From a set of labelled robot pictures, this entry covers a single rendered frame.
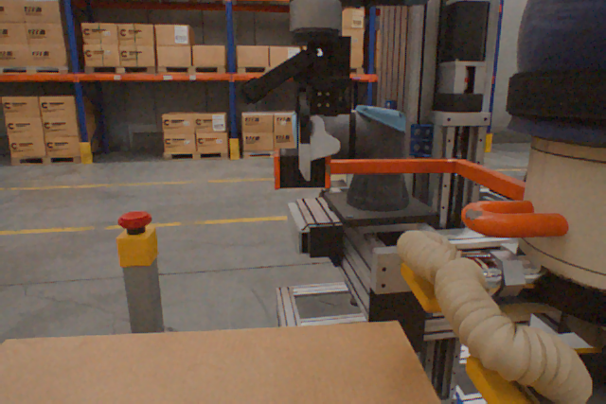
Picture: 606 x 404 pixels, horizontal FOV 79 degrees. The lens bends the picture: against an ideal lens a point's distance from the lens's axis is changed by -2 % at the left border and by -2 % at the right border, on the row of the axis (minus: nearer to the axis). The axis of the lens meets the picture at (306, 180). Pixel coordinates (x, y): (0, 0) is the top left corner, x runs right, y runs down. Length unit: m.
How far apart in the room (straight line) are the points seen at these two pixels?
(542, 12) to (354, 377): 0.45
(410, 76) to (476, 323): 0.83
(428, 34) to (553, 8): 0.73
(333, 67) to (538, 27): 0.28
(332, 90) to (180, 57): 7.02
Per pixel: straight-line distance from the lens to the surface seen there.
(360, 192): 0.89
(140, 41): 7.72
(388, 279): 0.80
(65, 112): 8.10
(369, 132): 0.85
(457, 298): 0.34
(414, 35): 1.09
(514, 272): 0.41
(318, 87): 0.55
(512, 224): 0.37
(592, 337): 0.50
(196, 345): 0.61
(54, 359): 0.67
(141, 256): 0.91
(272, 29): 8.86
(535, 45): 0.40
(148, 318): 0.98
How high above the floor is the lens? 1.31
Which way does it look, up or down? 14 degrees down
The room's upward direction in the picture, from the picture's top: straight up
